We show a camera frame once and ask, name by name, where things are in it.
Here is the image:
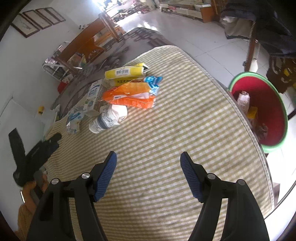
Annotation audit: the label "low tv cabinet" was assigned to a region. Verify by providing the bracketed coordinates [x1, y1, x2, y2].
[159, 1, 218, 23]

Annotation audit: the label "red bag on floor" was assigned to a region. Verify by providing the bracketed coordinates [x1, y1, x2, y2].
[57, 81, 67, 94]

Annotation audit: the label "yellow medicine box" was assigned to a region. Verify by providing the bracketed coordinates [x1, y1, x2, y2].
[104, 63, 149, 86]

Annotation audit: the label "beige checkered tablecloth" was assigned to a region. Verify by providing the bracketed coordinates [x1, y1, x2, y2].
[45, 46, 274, 240]

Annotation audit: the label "white green milk carton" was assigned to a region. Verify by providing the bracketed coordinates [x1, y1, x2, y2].
[83, 79, 102, 113]

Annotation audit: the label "yellow drink carton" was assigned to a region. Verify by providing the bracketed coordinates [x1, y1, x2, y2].
[247, 106, 258, 128]

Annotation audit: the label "framed wall pictures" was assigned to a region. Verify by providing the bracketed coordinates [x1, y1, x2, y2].
[11, 7, 66, 38]

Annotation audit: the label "patterned paper cup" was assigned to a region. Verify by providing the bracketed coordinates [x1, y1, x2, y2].
[89, 104, 128, 134]

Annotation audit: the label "blue white foil wrapper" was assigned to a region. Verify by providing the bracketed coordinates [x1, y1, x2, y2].
[66, 106, 84, 134]

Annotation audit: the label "brown wooden chair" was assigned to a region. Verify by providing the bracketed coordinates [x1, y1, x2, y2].
[54, 12, 125, 75]

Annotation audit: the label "white magazine rack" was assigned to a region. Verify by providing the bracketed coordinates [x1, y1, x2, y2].
[42, 58, 70, 82]

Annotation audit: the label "person's left hand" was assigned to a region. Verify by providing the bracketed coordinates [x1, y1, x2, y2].
[15, 181, 37, 240]

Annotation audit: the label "orange snack bag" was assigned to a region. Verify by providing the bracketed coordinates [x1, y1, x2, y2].
[102, 76, 163, 109]

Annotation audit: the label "pink white snack pouch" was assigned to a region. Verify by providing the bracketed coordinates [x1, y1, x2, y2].
[237, 91, 250, 114]

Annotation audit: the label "dark wooden side chair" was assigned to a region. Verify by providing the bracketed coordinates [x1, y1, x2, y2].
[243, 21, 295, 93]

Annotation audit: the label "blue jacket on chair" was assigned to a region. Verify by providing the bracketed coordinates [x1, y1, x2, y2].
[220, 1, 295, 58]

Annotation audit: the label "red green trash bin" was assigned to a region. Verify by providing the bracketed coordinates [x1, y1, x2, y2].
[228, 72, 288, 153]

